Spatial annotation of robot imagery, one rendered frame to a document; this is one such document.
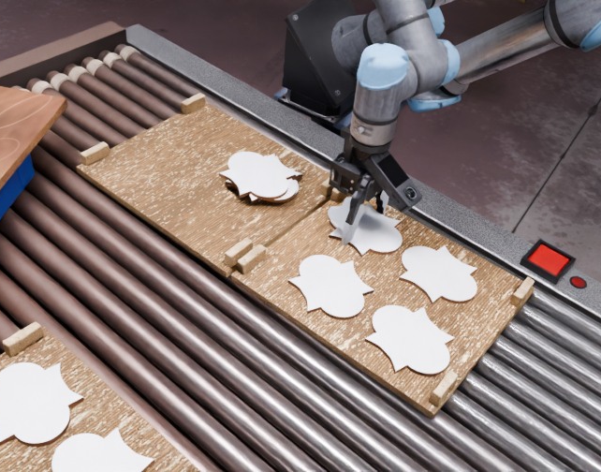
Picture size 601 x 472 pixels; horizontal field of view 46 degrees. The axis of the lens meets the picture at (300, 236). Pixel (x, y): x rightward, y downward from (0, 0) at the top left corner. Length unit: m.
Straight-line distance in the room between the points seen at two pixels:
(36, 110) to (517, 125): 2.55
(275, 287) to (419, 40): 0.47
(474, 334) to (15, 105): 0.94
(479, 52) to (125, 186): 0.76
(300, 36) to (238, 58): 2.06
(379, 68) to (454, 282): 0.40
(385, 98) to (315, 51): 0.57
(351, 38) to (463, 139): 1.72
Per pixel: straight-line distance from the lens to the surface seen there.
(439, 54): 1.22
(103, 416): 1.07
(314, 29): 1.71
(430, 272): 1.28
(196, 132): 1.55
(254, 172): 1.39
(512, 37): 1.51
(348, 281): 1.23
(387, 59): 1.13
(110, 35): 1.89
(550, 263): 1.40
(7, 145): 1.37
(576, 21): 1.43
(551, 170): 3.33
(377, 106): 1.15
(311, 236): 1.31
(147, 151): 1.49
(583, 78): 4.13
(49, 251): 1.32
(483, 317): 1.25
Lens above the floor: 1.83
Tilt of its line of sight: 43 degrees down
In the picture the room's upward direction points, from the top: 7 degrees clockwise
